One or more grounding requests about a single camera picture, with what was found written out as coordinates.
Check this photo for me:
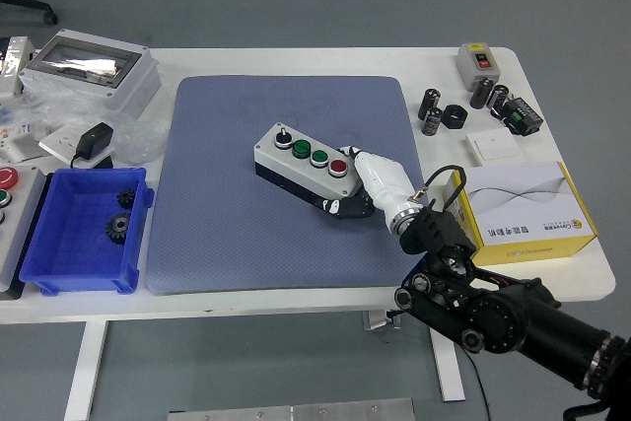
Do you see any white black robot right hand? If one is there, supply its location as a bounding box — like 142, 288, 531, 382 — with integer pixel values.
318, 144, 418, 228

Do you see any grey four-button control box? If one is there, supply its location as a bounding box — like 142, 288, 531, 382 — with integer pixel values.
253, 121, 365, 208

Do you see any black cylindrical capacitor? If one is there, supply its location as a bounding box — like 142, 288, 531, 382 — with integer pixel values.
468, 76, 496, 110
422, 105, 444, 137
418, 88, 442, 121
487, 84, 511, 116

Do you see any black hexagonal nut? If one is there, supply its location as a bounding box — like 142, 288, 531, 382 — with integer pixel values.
441, 104, 469, 130

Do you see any white and yellow cardboard box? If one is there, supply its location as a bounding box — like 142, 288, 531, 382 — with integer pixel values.
453, 160, 598, 267

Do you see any black module with green terminals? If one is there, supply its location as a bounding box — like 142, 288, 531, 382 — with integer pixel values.
500, 97, 544, 137

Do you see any blue-grey table mat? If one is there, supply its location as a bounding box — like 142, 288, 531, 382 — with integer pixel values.
146, 74, 430, 297

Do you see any white table leg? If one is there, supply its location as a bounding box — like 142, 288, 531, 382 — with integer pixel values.
429, 329, 467, 402
63, 320, 108, 421

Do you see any grey metal plate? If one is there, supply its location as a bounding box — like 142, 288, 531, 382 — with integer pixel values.
167, 396, 415, 421

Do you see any clear plastic bag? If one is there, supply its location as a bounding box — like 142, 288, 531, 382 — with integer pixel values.
0, 80, 169, 166

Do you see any large black gear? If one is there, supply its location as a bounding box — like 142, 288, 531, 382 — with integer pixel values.
104, 212, 133, 246

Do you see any black power adapter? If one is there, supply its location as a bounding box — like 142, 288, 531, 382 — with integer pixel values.
70, 121, 115, 170

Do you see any blue plastic bin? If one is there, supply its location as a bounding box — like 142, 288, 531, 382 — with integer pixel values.
18, 167, 156, 297

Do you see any white packaged part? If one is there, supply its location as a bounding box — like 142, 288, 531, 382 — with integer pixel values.
0, 122, 43, 164

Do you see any grey emergency stop control box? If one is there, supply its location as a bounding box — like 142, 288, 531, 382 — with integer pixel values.
0, 164, 48, 300

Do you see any white device with foil window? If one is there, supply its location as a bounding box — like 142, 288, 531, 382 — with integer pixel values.
0, 35, 35, 100

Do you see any white wall switch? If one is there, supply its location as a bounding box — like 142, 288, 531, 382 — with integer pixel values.
464, 127, 525, 168

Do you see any grey under-table bracket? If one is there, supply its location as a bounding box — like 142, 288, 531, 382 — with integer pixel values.
363, 310, 403, 332

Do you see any grey two-button switch box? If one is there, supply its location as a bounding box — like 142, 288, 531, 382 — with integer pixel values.
454, 41, 502, 93

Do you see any black floor cable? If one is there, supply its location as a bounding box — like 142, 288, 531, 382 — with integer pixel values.
462, 351, 493, 421

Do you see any grey enclosure with clear lid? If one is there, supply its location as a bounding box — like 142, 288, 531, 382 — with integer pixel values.
19, 29, 163, 120

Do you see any white wall socket plate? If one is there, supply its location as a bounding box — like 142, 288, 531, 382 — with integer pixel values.
37, 123, 114, 169

